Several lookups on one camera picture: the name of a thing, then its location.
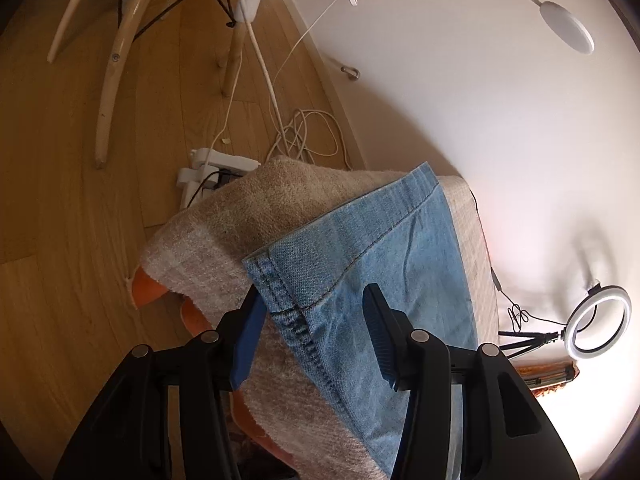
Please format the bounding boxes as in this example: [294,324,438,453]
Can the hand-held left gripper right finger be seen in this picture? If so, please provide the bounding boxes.
[361,283,581,480]

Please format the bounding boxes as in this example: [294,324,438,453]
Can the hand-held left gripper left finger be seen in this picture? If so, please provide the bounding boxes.
[52,285,268,480]

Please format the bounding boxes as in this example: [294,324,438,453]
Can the light blue denim pants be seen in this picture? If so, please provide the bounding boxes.
[242,162,478,480]

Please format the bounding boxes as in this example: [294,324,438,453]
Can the beige plaid blanket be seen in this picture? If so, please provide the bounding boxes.
[135,155,501,480]

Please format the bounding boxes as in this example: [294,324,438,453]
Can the black mini tripod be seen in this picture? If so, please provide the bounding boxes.
[497,330,568,361]

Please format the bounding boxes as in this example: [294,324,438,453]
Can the folded metal tripod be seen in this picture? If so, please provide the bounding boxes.
[517,367,581,398]

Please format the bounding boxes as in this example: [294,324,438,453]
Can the white power strip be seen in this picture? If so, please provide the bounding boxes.
[177,147,262,211]

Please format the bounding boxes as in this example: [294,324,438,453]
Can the blue chair with wooden legs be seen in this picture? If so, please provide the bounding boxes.
[47,0,351,170]

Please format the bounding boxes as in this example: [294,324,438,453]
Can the white clip lamp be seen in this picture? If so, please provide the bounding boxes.
[342,0,596,55]

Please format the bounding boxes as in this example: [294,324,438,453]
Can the black ring light cable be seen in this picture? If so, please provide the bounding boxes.
[492,267,568,333]

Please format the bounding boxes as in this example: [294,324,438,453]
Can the white ring light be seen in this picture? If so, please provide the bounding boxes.
[565,285,628,361]

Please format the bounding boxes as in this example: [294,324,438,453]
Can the thick white cable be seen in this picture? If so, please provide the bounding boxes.
[237,0,343,167]

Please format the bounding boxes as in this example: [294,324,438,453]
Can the thin white lamp cable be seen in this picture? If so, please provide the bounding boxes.
[217,0,351,145]

